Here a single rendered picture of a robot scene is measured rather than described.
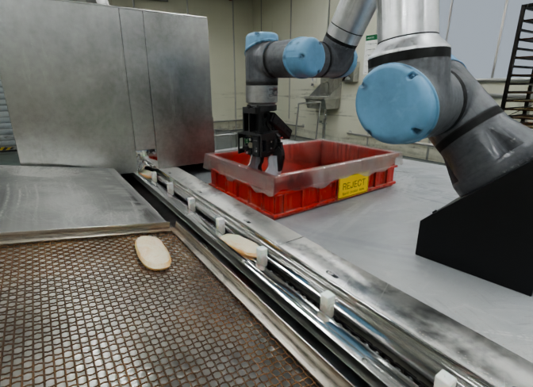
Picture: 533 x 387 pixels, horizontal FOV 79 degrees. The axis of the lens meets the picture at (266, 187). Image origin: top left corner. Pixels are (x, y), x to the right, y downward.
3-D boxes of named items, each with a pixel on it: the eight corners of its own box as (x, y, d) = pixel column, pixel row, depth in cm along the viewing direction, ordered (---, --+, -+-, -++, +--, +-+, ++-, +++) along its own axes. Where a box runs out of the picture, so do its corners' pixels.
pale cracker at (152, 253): (177, 269, 39) (178, 260, 39) (143, 273, 37) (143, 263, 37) (159, 238, 47) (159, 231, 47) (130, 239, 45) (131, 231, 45)
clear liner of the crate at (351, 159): (401, 183, 97) (405, 151, 94) (272, 222, 70) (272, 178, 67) (320, 163, 123) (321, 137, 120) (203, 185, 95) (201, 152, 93)
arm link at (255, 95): (258, 85, 81) (285, 86, 76) (258, 104, 82) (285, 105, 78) (239, 85, 75) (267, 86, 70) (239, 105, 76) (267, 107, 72)
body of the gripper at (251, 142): (236, 156, 79) (235, 105, 75) (258, 150, 86) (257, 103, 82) (262, 160, 75) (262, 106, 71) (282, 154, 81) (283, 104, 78)
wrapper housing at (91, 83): (222, 172, 113) (216, 17, 98) (28, 203, 83) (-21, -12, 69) (78, 107, 459) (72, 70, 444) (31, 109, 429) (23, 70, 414)
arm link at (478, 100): (508, 102, 57) (459, 47, 61) (484, 107, 49) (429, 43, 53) (449, 143, 66) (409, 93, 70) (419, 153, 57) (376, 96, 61)
